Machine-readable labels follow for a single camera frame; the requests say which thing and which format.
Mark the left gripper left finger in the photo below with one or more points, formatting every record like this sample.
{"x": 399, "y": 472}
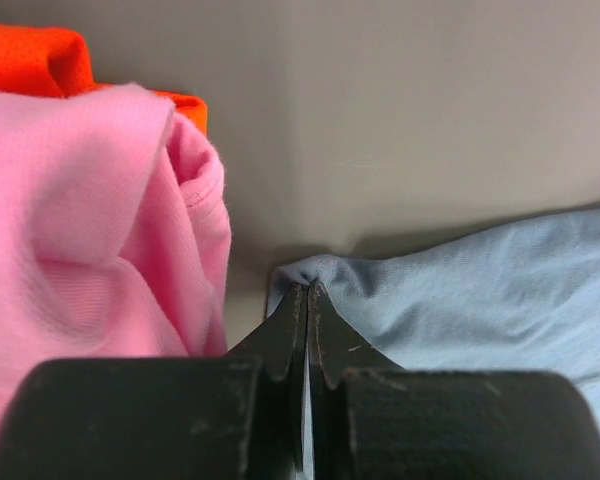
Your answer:
{"x": 238, "y": 416}

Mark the orange folded t shirt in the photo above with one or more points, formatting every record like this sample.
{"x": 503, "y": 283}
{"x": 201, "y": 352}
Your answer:
{"x": 47, "y": 62}

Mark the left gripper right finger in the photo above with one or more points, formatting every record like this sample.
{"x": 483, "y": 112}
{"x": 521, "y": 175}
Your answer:
{"x": 372, "y": 419}

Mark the pink folded t shirt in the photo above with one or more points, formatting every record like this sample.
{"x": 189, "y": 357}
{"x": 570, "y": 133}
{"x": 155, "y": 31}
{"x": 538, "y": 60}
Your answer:
{"x": 114, "y": 236}

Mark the slate blue t shirt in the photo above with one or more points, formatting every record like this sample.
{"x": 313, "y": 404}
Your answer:
{"x": 524, "y": 295}

